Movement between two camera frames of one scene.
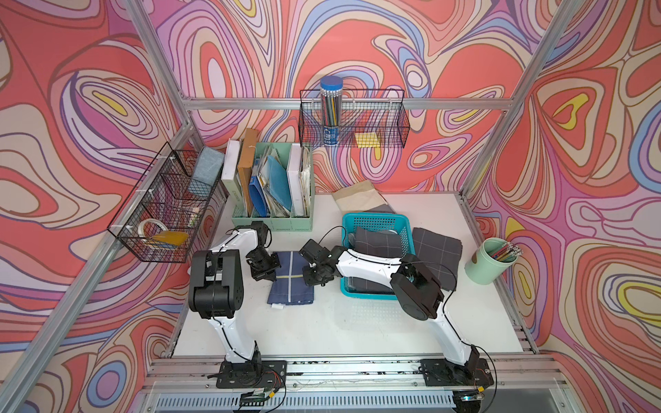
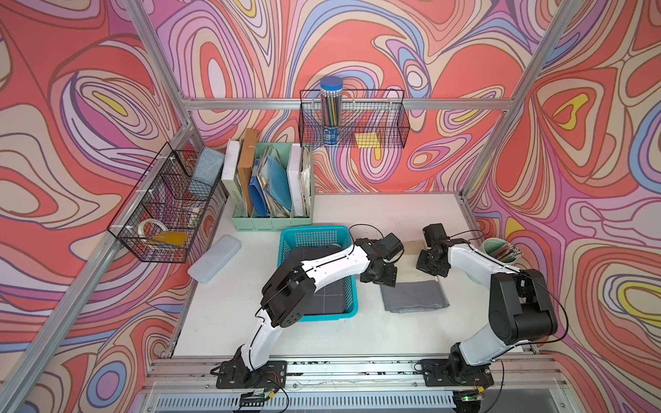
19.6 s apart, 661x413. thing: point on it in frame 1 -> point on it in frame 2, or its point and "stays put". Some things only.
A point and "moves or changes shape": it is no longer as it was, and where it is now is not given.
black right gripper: (309, 280) -> (421, 265)
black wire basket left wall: (174, 205) stays put
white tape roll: (151, 220) stays put
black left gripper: (271, 271) -> (390, 279)
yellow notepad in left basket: (170, 237) stays put
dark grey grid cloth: (439, 255) moves or changes shape
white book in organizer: (230, 169) stays put
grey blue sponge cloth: (206, 170) stays put
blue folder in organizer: (279, 186) stays put
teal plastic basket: (401, 222) -> (292, 237)
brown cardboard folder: (247, 162) stays put
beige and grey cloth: (361, 198) moves or changes shape
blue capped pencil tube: (331, 96) stays put
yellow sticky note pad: (367, 139) stays put
